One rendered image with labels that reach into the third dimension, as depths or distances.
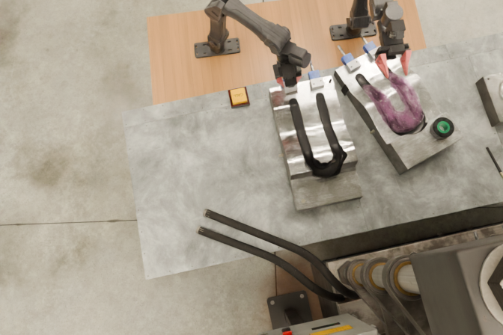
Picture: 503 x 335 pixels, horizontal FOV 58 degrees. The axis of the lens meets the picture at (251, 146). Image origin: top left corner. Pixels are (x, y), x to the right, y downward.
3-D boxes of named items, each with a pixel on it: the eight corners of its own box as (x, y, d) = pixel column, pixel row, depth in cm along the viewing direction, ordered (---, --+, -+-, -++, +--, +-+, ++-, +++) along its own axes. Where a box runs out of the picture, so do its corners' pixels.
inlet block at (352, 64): (331, 51, 194) (334, 45, 189) (342, 45, 194) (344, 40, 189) (349, 75, 191) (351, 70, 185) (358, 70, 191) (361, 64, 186)
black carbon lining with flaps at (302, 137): (287, 101, 184) (287, 92, 175) (325, 93, 185) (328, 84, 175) (307, 183, 175) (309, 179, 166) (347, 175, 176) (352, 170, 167)
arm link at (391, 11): (410, 18, 145) (403, -16, 148) (384, 21, 145) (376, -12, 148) (400, 34, 156) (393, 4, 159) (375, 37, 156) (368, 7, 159)
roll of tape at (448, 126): (447, 118, 176) (451, 115, 173) (453, 137, 174) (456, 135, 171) (427, 121, 176) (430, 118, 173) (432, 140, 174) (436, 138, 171)
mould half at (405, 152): (333, 75, 194) (337, 63, 183) (384, 47, 197) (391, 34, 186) (399, 175, 182) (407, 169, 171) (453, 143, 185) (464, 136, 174)
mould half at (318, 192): (269, 96, 192) (269, 84, 179) (328, 84, 193) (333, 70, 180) (296, 212, 179) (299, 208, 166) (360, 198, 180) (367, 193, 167)
